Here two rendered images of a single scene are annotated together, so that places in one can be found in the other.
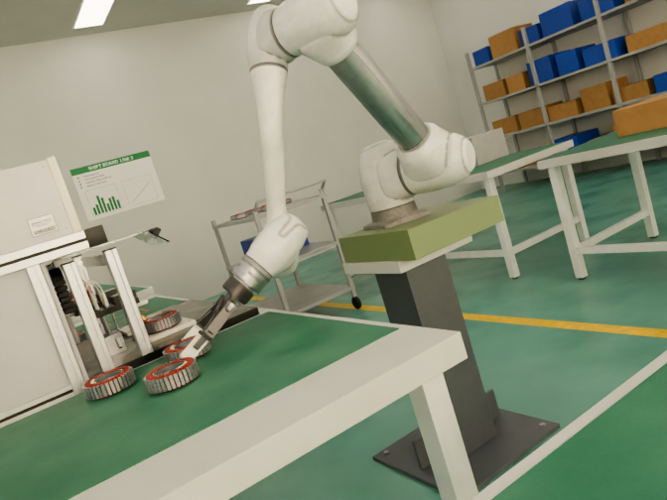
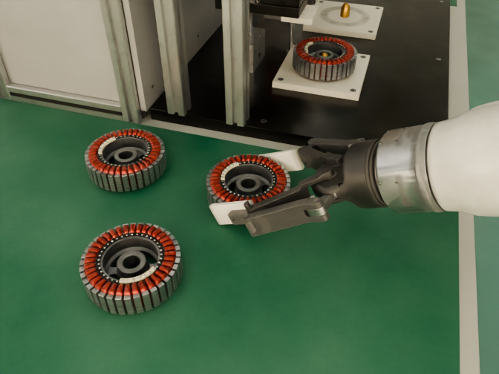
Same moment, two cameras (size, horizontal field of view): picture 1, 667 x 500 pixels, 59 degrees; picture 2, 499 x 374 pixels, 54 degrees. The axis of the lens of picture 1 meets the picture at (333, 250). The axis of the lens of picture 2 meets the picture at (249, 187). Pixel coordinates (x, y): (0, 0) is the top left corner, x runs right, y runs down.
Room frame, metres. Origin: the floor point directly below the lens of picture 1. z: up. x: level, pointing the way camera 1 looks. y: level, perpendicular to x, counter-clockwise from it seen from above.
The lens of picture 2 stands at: (1.06, 0.04, 1.21)
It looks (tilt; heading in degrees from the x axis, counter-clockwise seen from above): 42 degrees down; 47
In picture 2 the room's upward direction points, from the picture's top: straight up
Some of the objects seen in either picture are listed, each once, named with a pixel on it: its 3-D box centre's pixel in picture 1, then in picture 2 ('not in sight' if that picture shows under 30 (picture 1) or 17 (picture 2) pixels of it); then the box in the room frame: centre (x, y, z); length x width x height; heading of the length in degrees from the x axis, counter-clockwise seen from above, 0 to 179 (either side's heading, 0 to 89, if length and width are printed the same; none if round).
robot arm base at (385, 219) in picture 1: (392, 214); not in sight; (2.02, -0.23, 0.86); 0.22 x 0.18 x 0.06; 20
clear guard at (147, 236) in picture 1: (110, 250); not in sight; (1.99, 0.71, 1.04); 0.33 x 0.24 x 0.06; 119
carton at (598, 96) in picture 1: (604, 94); not in sight; (7.08, -3.63, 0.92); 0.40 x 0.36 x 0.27; 117
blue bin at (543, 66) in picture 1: (550, 67); not in sight; (7.62, -3.31, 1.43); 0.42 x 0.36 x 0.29; 117
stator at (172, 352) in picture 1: (187, 349); (248, 187); (1.40, 0.41, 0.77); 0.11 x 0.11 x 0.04
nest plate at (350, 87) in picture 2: (164, 329); (322, 70); (1.71, 0.54, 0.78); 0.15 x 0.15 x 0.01; 29
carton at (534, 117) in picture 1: (541, 115); not in sight; (7.90, -3.16, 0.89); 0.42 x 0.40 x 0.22; 31
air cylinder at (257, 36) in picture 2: (112, 342); (246, 48); (1.64, 0.67, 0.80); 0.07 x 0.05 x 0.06; 29
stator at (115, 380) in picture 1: (109, 382); (126, 158); (1.31, 0.57, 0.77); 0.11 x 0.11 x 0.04
